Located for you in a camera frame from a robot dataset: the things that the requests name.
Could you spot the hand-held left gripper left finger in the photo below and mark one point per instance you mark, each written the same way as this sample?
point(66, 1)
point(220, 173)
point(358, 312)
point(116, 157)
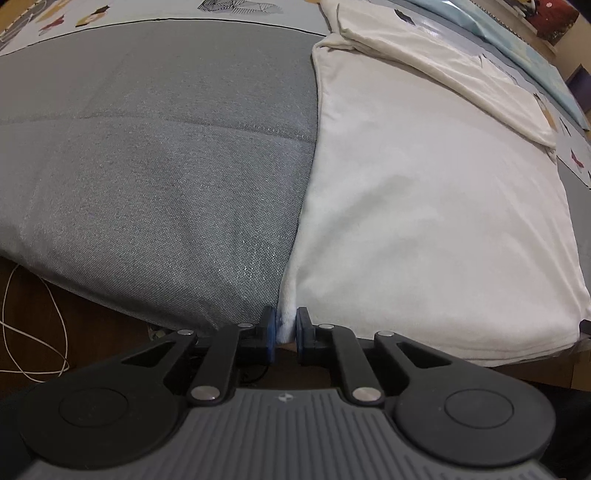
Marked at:
point(271, 333)

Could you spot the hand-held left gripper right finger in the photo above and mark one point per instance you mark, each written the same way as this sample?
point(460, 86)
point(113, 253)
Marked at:
point(301, 333)

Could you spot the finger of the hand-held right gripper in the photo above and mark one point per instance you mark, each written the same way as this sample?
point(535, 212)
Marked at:
point(586, 327)

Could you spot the white long-sleeved shirt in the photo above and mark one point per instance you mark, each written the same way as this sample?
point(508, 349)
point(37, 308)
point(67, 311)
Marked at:
point(415, 207)

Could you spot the grey animal-print bed cover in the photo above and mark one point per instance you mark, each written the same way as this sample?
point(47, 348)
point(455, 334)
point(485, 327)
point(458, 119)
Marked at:
point(138, 161)

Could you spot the purple object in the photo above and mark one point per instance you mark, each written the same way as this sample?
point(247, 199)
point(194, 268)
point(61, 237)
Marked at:
point(581, 90)

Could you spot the light blue patterned blanket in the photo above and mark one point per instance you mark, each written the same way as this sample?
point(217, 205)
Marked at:
point(531, 55)

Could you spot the red bag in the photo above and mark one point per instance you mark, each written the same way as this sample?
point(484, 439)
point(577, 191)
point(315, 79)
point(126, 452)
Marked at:
point(554, 18)

